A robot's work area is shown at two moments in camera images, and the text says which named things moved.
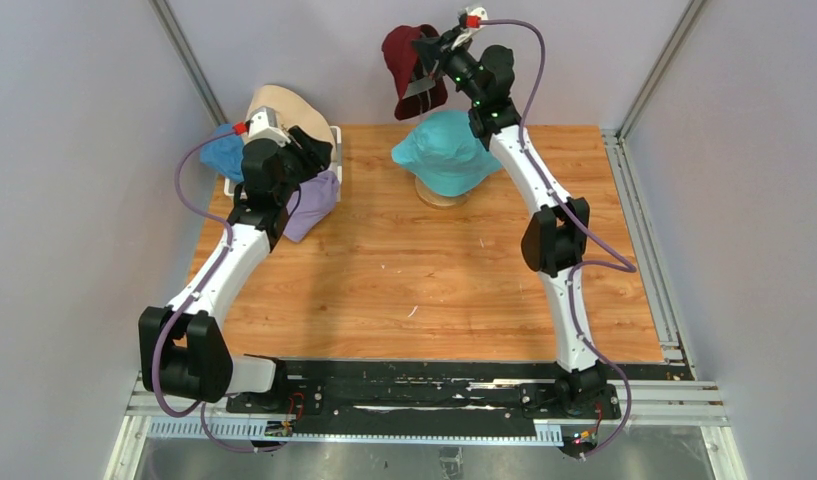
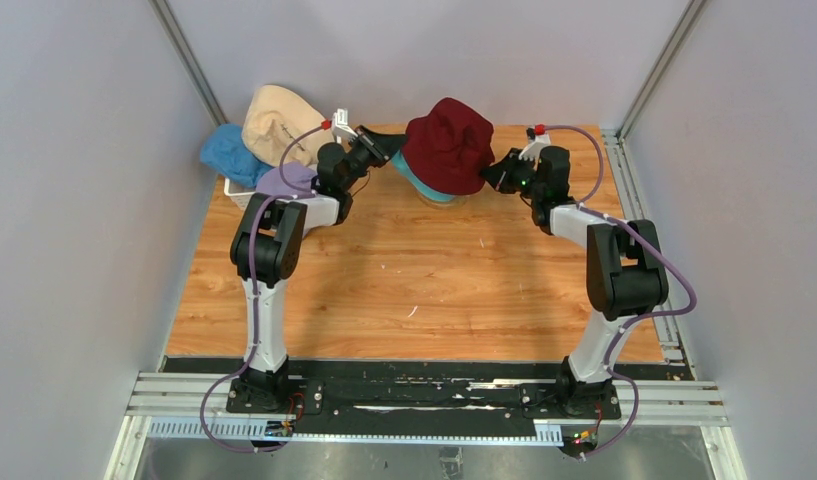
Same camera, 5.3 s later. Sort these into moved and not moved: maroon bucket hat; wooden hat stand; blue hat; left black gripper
Moved: left black gripper; maroon bucket hat
Not moved: blue hat; wooden hat stand
